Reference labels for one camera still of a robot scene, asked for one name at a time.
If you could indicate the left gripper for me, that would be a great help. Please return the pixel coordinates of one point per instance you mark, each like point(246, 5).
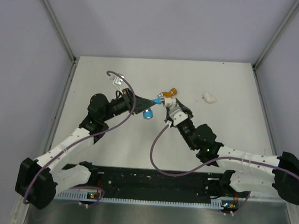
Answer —
point(142, 104)

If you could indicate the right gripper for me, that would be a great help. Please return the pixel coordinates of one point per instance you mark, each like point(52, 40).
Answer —
point(186, 110)

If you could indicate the blue water faucet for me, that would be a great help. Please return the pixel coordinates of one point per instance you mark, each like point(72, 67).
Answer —
point(148, 113)

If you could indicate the white elbow pipe fitting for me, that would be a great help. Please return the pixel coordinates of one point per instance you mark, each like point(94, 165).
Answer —
point(169, 102)

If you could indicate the white elbow fitting far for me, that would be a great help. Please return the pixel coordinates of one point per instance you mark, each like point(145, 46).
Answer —
point(208, 98)

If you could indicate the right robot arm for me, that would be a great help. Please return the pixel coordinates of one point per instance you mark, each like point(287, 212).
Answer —
point(243, 171)

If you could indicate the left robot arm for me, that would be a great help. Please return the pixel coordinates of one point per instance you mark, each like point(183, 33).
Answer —
point(40, 179)

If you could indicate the orange water faucet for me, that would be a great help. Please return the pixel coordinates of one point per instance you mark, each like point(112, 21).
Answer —
point(167, 94)

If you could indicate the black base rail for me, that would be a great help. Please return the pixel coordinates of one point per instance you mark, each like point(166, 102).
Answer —
point(148, 184)

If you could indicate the grey cable duct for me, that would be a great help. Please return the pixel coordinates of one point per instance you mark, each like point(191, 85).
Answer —
point(89, 196)

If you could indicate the left aluminium frame post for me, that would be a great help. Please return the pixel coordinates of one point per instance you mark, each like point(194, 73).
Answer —
point(58, 29)

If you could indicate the aluminium frame post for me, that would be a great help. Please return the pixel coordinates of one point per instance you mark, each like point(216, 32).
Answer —
point(58, 29)
point(277, 34)

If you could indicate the right aluminium frame post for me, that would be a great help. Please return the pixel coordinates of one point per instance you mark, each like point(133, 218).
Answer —
point(277, 34)

